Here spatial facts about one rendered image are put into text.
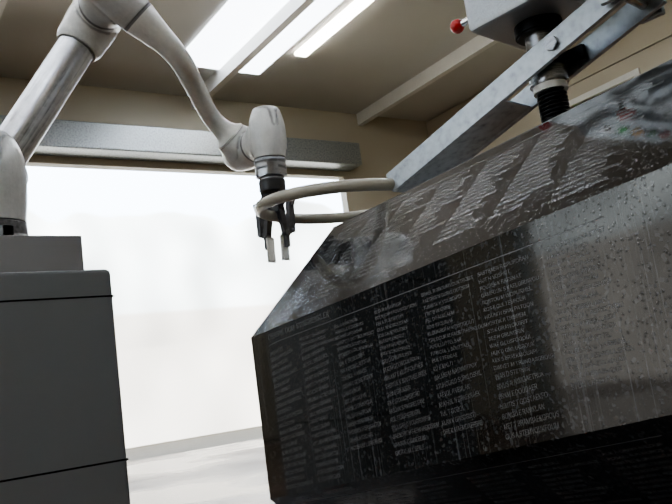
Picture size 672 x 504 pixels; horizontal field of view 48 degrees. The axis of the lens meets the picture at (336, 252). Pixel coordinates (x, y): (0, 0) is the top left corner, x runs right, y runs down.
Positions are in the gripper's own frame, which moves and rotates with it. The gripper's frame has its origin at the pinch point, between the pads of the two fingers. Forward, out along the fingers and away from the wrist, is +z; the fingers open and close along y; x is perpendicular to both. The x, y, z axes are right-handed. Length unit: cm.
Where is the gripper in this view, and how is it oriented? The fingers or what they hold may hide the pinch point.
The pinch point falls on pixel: (277, 249)
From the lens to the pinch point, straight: 211.4
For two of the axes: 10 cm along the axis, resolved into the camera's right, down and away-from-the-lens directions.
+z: 1.0, 9.9, -1.1
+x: 5.3, 0.4, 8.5
